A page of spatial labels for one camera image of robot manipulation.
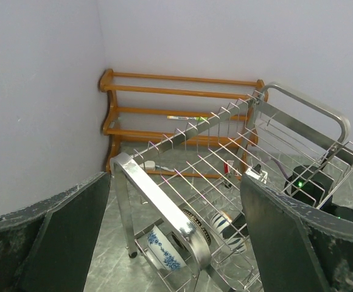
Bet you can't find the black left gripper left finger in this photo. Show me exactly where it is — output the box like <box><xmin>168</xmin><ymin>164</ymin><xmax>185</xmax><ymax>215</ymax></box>
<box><xmin>0</xmin><ymin>172</ymin><xmax>111</xmax><ymax>291</ymax></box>

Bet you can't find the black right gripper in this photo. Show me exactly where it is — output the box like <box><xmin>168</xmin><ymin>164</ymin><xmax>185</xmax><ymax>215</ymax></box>
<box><xmin>284</xmin><ymin>164</ymin><xmax>353</xmax><ymax>222</ymax></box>

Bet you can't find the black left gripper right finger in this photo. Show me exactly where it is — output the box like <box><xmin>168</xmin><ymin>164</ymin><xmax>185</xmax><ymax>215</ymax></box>
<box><xmin>240</xmin><ymin>176</ymin><xmax>353</xmax><ymax>291</ymax></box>

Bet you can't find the dark patterned bowl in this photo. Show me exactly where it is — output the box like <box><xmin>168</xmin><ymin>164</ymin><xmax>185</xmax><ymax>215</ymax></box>
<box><xmin>182</xmin><ymin>209</ymin><xmax>211</xmax><ymax>246</ymax></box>

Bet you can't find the blue floral white bowl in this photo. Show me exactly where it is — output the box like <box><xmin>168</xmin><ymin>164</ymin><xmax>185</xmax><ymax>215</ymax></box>
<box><xmin>135</xmin><ymin>225</ymin><xmax>187</xmax><ymax>272</ymax></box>

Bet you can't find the wooden shelf rack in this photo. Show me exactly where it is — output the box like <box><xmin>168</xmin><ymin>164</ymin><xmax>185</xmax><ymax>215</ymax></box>
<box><xmin>99</xmin><ymin>69</ymin><xmax>265</xmax><ymax>172</ymax></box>

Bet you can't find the red white tube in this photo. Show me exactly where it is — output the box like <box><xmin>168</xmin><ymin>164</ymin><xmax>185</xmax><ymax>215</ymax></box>
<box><xmin>223</xmin><ymin>160</ymin><xmax>234</xmax><ymax>175</ymax></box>

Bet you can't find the marker pen on shelf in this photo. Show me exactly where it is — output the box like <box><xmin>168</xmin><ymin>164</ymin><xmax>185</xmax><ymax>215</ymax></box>
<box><xmin>167</xmin><ymin>116</ymin><xmax>208</xmax><ymax>122</ymax></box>

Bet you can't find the white power adapter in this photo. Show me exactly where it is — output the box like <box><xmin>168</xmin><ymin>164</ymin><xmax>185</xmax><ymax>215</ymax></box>
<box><xmin>139</xmin><ymin>161</ymin><xmax>156</xmax><ymax>172</ymax></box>

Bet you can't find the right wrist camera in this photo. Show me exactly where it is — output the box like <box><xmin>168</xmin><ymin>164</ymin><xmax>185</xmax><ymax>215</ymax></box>
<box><xmin>245</xmin><ymin>164</ymin><xmax>268</xmax><ymax>184</ymax></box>

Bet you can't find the steel wire dish rack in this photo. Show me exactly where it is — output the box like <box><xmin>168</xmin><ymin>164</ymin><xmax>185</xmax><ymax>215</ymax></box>
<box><xmin>110</xmin><ymin>82</ymin><xmax>353</xmax><ymax>291</ymax></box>

